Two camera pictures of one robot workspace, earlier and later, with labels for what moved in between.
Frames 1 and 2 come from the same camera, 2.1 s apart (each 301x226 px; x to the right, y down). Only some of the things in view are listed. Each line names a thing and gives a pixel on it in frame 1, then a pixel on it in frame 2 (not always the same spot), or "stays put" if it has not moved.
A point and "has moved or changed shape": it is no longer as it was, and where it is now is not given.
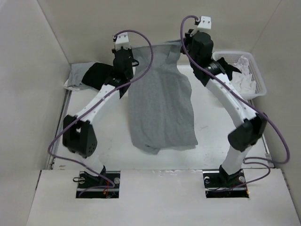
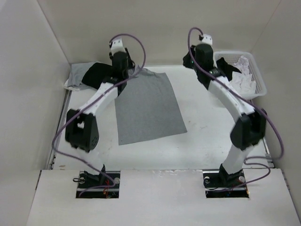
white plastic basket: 233,57 stays put
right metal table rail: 268,156 stays put
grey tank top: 160,105 has moved or changed shape
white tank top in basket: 243,82 stays put
